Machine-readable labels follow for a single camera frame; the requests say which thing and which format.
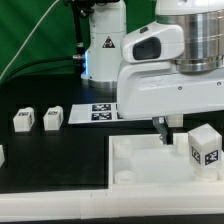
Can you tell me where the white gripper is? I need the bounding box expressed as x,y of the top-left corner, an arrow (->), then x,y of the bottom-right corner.
117,22 -> 224,145

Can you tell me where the white square tabletop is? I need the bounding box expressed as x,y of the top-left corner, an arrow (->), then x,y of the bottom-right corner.
109,133 -> 224,187

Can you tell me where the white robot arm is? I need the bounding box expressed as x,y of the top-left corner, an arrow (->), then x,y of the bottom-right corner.
82,0 -> 224,135

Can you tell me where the white marker sheet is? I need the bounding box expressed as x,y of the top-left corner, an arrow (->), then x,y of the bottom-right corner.
68,103 -> 123,124

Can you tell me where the white front fence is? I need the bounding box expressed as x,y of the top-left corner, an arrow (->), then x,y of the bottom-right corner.
0,182 -> 224,222

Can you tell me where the white left block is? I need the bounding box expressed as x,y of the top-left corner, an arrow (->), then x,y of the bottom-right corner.
0,145 -> 5,168

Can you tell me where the black cable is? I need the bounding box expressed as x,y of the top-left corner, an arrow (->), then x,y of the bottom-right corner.
0,56 -> 84,86

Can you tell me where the white cable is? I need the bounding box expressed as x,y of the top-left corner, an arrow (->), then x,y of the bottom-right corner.
0,0 -> 61,83

